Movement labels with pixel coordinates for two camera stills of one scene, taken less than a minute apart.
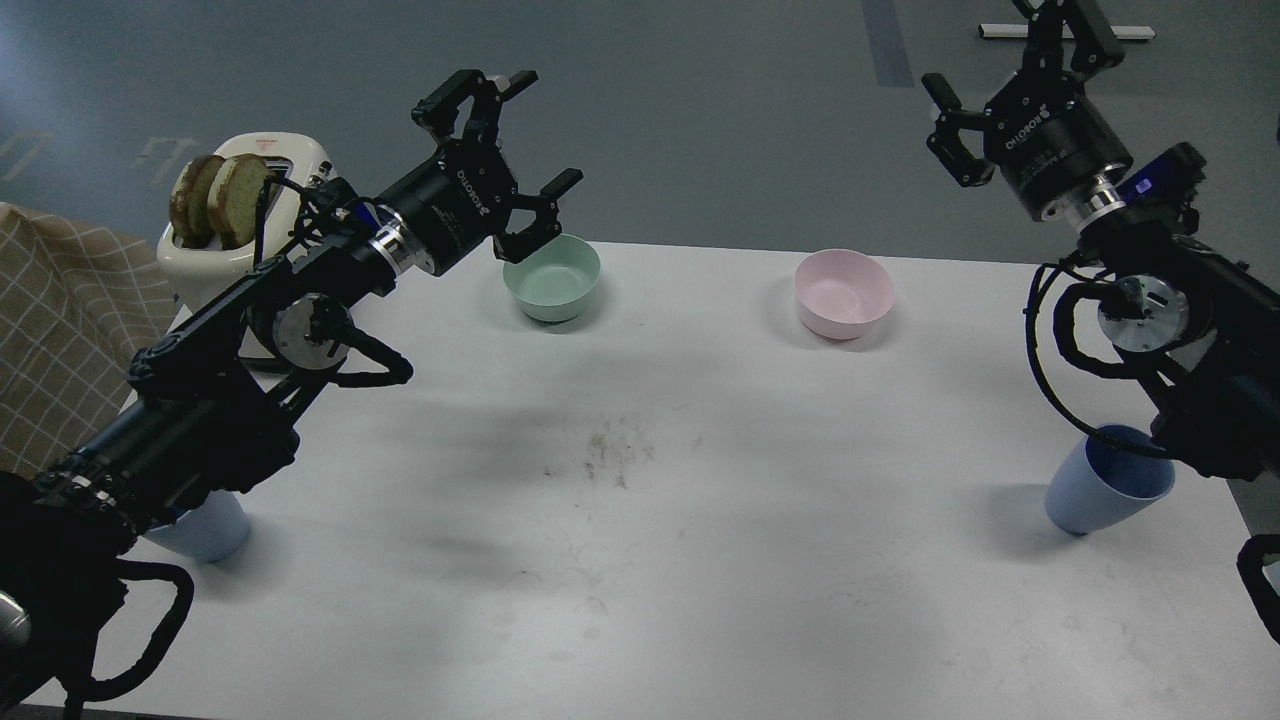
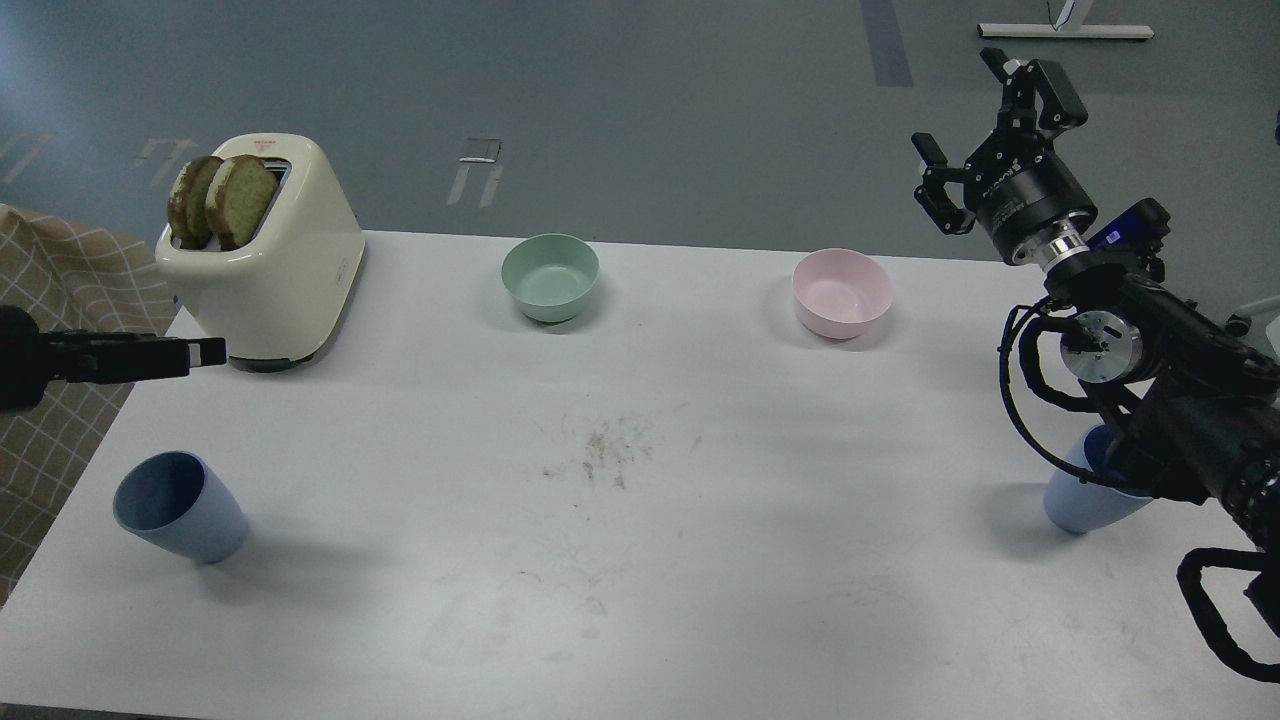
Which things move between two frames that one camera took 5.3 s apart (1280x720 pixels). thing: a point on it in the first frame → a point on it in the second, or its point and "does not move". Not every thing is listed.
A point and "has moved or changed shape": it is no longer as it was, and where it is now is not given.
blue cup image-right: [1095, 483] has moved or changed shape
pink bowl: [842, 293] does not move
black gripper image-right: [1040, 129] → [1020, 190]
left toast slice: [189, 213] does not move
